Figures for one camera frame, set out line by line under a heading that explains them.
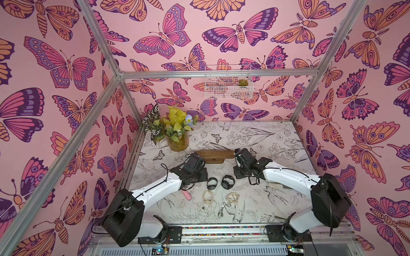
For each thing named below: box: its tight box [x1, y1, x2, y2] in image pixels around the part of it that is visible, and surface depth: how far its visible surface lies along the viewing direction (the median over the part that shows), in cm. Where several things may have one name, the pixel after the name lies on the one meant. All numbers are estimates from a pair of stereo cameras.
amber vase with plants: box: [141, 103, 199, 152], surface depth 94 cm
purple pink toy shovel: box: [181, 189, 193, 202], surface depth 86 cm
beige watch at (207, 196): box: [202, 189, 214, 204], surface depth 87 cm
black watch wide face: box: [221, 174, 236, 190], surface depth 89 cm
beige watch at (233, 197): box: [225, 192, 240, 209], surface depth 87 cm
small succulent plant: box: [237, 78, 249, 87], surface depth 94 cm
